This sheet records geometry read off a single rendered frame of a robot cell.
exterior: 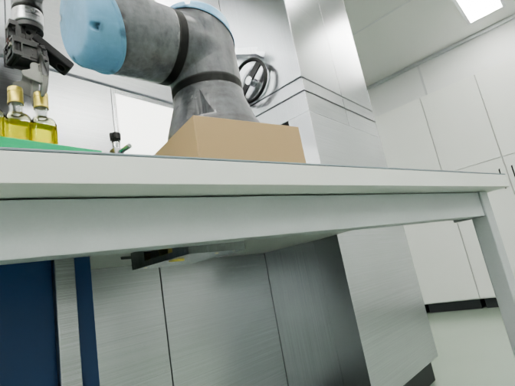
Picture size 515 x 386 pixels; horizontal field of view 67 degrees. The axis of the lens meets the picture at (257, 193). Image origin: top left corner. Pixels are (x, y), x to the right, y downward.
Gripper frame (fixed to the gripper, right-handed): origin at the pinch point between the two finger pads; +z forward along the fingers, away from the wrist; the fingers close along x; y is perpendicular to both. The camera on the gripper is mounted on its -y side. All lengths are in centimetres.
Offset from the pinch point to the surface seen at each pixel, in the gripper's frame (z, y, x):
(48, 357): 63, 7, 13
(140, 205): 45, 12, 57
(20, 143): 19.7, 9.8, 13.6
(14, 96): 2.1, 6.6, 1.2
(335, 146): 5, -111, 23
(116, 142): 16.9, -10.6, 15.7
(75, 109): -5.4, -14.5, -12.0
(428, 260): 65, -370, -36
